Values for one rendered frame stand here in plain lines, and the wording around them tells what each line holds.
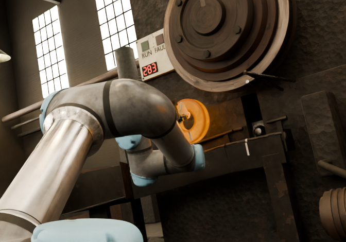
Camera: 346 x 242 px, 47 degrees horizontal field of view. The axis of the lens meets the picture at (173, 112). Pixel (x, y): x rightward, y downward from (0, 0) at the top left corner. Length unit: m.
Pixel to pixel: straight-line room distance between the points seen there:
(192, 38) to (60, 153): 0.78
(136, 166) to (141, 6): 0.85
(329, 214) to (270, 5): 0.63
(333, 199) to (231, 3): 0.64
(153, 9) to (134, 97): 1.02
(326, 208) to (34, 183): 0.71
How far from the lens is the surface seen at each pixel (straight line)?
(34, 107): 11.26
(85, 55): 10.95
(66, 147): 0.68
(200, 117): 1.36
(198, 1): 1.32
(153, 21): 1.73
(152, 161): 1.14
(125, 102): 0.76
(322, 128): 1.20
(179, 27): 1.35
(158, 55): 1.66
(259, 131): 1.39
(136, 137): 1.11
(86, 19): 11.13
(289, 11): 1.28
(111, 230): 0.43
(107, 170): 1.50
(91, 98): 0.78
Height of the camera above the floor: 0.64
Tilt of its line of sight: 9 degrees up
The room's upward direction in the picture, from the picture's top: 11 degrees counter-clockwise
